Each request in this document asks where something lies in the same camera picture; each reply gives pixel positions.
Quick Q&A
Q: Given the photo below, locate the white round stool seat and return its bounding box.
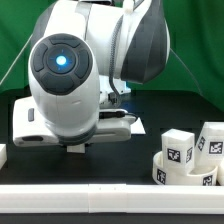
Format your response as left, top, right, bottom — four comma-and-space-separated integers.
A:
152, 151, 221, 186

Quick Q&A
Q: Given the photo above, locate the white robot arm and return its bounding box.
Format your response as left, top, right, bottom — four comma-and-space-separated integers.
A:
24, 0, 169, 145

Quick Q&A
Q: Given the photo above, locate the white marker sheet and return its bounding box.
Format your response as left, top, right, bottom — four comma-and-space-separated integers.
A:
131, 119, 145, 134

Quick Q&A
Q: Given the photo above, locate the white left side block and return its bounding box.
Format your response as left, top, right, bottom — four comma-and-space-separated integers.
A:
0, 144, 7, 170

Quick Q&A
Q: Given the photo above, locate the white cable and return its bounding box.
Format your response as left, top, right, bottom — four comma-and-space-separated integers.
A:
0, 34, 34, 86

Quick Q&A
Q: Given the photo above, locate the white front rail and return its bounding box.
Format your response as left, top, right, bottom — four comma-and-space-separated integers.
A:
0, 184, 224, 214

